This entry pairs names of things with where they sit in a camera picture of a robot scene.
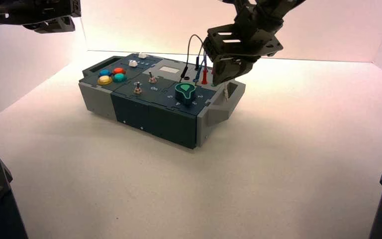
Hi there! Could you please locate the black jumper cable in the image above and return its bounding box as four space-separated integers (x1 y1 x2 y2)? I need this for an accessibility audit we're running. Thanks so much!
179 34 208 83

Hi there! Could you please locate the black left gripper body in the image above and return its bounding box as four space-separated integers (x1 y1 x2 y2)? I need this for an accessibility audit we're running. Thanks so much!
0 0 82 25

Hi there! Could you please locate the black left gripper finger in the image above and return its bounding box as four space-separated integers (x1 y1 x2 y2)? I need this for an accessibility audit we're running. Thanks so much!
34 16 76 34
23 23 45 32

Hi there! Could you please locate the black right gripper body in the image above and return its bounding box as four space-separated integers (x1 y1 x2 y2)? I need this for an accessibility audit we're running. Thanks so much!
202 13 284 65

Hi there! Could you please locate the green rotary knob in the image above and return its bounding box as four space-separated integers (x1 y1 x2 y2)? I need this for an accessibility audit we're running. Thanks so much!
175 83 197 106

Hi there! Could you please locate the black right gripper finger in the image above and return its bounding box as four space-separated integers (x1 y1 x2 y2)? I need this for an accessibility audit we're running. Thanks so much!
211 56 242 87
232 60 255 83

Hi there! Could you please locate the dark teal grey control box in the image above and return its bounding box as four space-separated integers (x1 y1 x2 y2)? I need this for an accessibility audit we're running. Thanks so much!
78 52 246 150

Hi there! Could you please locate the blue jumper cable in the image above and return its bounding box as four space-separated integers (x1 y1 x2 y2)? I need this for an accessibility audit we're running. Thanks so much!
192 49 209 83

